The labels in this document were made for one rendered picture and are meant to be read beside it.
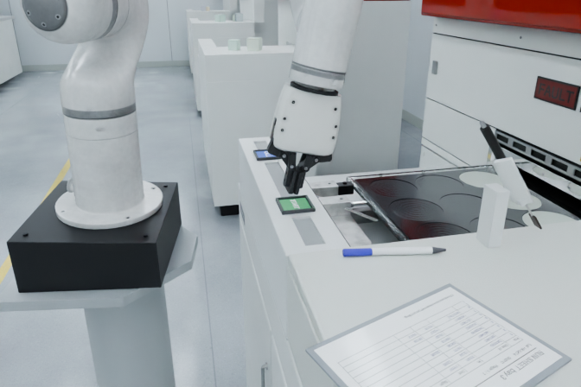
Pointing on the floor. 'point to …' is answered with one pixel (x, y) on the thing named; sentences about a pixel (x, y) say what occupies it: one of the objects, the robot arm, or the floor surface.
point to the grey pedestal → (120, 323)
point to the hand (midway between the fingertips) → (293, 180)
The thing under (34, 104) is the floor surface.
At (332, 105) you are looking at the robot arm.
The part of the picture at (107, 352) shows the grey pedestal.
